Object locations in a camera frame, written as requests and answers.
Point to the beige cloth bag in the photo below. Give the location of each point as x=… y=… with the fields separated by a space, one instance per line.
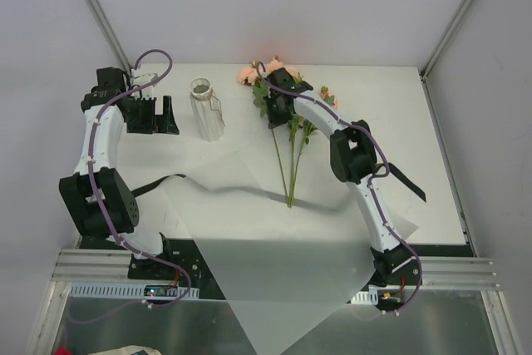
x=131 y=350

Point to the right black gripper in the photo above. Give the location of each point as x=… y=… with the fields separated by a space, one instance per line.
x=277 y=115

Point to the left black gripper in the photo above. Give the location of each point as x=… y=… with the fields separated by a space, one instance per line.
x=150 y=129

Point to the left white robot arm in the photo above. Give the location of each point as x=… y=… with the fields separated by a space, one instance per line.
x=97 y=198

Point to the black ribbon gold lettering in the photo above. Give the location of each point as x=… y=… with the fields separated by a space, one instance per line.
x=158 y=182

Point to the pink flower bouquet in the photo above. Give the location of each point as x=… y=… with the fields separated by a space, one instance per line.
x=254 y=75

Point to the white cable duct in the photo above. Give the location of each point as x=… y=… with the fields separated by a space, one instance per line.
x=131 y=291
x=363 y=297

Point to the white ribbed vase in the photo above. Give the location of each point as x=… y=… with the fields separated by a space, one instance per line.
x=207 y=110

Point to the red object at bottom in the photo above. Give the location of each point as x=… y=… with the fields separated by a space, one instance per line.
x=62 y=351

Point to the aluminium frame post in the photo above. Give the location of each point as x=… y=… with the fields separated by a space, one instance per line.
x=451 y=29
x=109 y=34

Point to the right white cable duct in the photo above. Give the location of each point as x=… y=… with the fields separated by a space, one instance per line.
x=363 y=297

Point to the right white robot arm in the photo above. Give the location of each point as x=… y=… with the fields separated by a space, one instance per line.
x=356 y=160

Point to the left aluminium frame post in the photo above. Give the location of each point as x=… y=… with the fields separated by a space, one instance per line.
x=109 y=34

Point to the aluminium front rail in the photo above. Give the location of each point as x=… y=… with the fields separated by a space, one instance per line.
x=445 y=273

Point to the left white cable duct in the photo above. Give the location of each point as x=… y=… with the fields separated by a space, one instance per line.
x=131 y=291

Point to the right aluminium frame post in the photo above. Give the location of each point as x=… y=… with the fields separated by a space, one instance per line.
x=451 y=29

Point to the white wrapping paper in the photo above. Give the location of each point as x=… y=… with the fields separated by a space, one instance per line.
x=283 y=270

